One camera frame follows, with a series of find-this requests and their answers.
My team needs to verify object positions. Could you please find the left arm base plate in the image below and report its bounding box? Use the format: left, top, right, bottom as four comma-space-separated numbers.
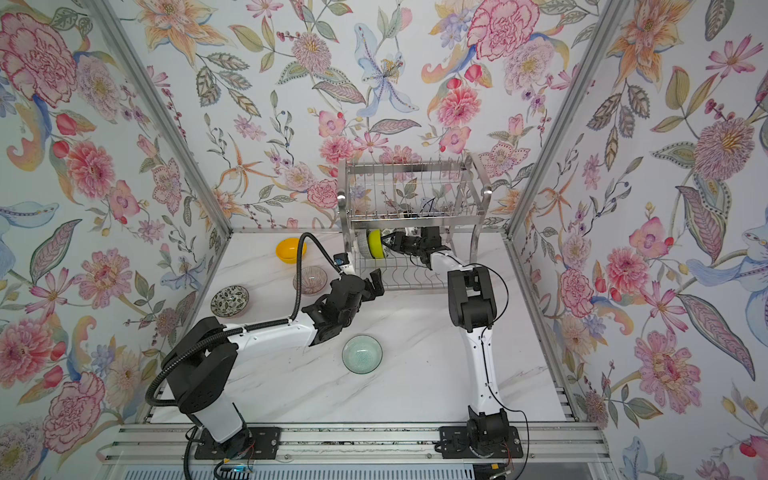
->
194, 427, 282, 461

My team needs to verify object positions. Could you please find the yellow plastic bowl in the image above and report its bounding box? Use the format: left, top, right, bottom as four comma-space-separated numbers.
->
275, 237, 307, 264

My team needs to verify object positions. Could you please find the lime green plastic bowl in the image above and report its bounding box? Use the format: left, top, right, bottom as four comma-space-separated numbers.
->
366, 229, 386, 260

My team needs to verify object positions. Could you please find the green leaf pattern bowl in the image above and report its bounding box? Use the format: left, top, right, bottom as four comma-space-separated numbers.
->
381, 231, 393, 258

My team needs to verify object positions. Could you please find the aluminium mounting rail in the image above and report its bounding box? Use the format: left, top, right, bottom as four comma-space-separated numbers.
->
96, 422, 611, 466

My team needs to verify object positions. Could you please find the speckled dark patterned bowl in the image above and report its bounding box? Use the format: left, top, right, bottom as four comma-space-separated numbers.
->
210, 285, 250, 318

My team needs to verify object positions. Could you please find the silver two-tier dish rack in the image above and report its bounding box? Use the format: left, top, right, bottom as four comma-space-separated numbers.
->
338, 153, 493, 290

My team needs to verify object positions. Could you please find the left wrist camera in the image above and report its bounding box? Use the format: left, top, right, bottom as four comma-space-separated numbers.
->
333, 252, 355, 275

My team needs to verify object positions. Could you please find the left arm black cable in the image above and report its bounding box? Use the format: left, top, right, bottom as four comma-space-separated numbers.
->
145, 232, 346, 480

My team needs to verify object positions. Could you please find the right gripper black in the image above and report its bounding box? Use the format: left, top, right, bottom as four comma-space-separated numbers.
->
382, 232, 428, 256

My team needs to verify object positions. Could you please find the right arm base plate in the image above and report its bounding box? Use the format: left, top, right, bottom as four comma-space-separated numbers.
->
434, 426, 526, 461

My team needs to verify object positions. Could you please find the pale green glass bowl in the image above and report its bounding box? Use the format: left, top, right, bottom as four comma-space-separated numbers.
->
342, 335, 383, 375

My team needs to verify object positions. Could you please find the purple striped glass bowl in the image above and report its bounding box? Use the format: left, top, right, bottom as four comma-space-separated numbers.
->
293, 265, 328, 296

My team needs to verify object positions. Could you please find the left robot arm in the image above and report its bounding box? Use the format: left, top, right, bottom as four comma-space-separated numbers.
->
145, 269, 385, 446

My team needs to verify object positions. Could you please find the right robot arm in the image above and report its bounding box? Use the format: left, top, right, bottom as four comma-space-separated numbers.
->
382, 227, 510, 458

